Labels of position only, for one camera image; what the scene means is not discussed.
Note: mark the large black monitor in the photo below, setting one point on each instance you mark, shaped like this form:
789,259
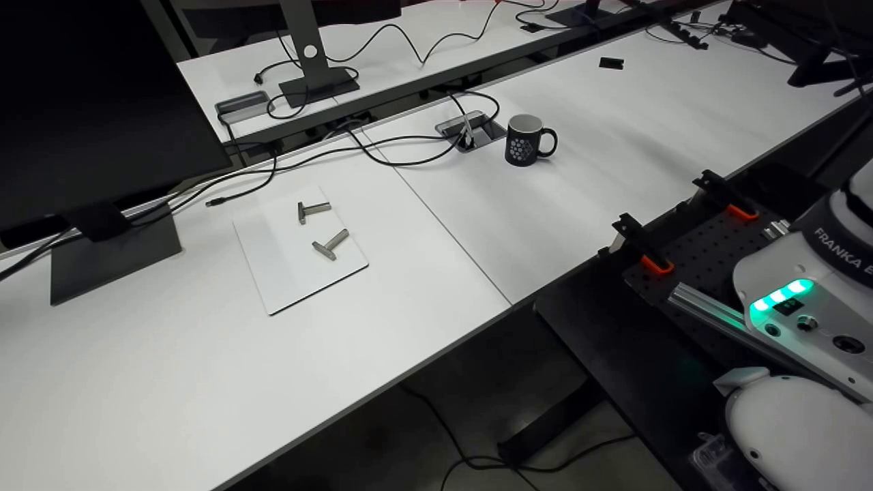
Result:
97,124

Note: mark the black mounting plate with clamps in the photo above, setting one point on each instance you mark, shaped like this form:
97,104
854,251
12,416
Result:
668,350

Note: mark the silver monitor stand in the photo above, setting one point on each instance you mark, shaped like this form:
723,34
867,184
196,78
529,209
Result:
316,80

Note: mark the white flat board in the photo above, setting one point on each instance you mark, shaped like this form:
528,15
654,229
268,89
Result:
279,251

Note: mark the grey T-shaped metal piece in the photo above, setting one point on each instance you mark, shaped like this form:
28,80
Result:
302,211

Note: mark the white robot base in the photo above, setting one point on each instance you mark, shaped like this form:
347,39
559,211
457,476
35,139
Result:
807,296

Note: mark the grey desk cable port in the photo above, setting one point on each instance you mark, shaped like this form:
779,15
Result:
470,128

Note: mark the black mug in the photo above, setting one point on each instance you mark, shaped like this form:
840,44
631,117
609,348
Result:
528,139

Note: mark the small black device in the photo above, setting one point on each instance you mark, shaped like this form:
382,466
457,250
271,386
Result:
612,64

